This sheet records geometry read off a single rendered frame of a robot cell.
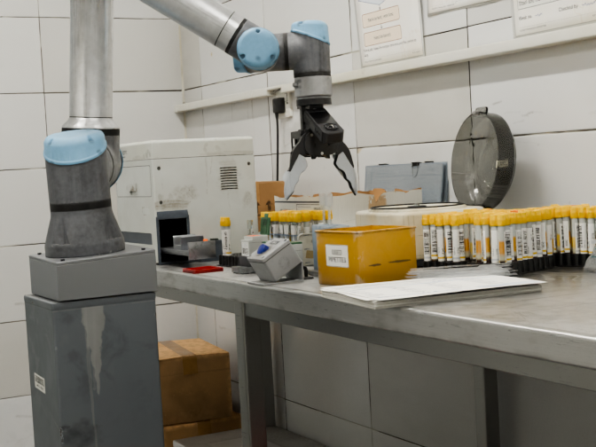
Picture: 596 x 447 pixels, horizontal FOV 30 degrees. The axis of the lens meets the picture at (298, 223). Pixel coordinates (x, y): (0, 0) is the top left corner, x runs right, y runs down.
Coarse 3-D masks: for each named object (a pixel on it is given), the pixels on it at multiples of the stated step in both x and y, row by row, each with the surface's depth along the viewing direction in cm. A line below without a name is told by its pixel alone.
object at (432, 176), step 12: (372, 168) 294; (384, 168) 290; (396, 168) 285; (408, 168) 280; (420, 168) 276; (432, 168) 272; (444, 168) 269; (372, 180) 294; (384, 180) 289; (396, 180) 284; (408, 180) 280; (420, 180) 276; (432, 180) 271; (444, 180) 269; (432, 192) 271; (444, 192) 269
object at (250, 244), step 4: (244, 236) 237; (248, 236) 235; (252, 236) 234; (256, 236) 234; (260, 236) 234; (264, 236) 235; (244, 240) 235; (248, 240) 233; (252, 240) 234; (256, 240) 234; (260, 240) 234; (264, 240) 235; (268, 240) 235; (244, 244) 235; (248, 244) 233; (252, 244) 234; (256, 244) 234; (260, 244) 235; (244, 248) 235; (248, 248) 234; (252, 248) 234; (256, 248) 234; (244, 252) 236; (248, 252) 234; (252, 252) 234
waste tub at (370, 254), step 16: (320, 240) 204; (336, 240) 199; (352, 240) 195; (368, 240) 195; (384, 240) 197; (400, 240) 199; (320, 256) 204; (336, 256) 200; (352, 256) 196; (368, 256) 195; (384, 256) 197; (400, 256) 199; (320, 272) 205; (336, 272) 200; (352, 272) 196; (368, 272) 195; (384, 272) 197; (400, 272) 199
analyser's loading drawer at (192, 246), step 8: (176, 240) 261; (184, 240) 257; (192, 240) 258; (200, 240) 259; (208, 240) 254; (168, 248) 265; (176, 248) 260; (184, 248) 257; (192, 248) 252; (200, 248) 253; (208, 248) 254; (192, 256) 252; (200, 256) 253; (208, 256) 254
